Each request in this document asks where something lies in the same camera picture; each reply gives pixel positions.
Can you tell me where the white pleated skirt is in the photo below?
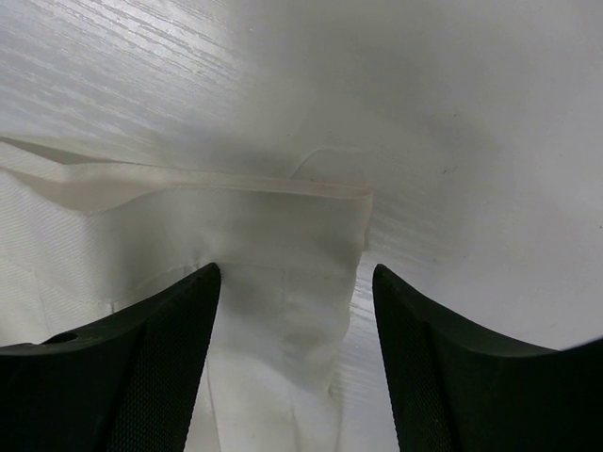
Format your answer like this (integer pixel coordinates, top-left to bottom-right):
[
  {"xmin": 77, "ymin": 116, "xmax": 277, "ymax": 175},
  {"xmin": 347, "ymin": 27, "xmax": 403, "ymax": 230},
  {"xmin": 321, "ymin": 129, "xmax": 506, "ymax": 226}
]
[{"xmin": 1, "ymin": 138, "xmax": 372, "ymax": 451}]

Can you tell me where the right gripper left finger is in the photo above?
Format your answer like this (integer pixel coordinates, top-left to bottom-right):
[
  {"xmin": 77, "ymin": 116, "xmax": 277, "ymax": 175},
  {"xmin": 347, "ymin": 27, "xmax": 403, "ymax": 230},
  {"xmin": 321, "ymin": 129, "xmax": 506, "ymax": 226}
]
[{"xmin": 1, "ymin": 264, "xmax": 220, "ymax": 452}]

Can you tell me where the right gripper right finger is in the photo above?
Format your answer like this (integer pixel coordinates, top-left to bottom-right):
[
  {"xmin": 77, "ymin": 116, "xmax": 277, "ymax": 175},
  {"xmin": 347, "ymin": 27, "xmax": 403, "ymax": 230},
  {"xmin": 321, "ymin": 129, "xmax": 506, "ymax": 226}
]
[{"xmin": 372, "ymin": 265, "xmax": 602, "ymax": 451}]

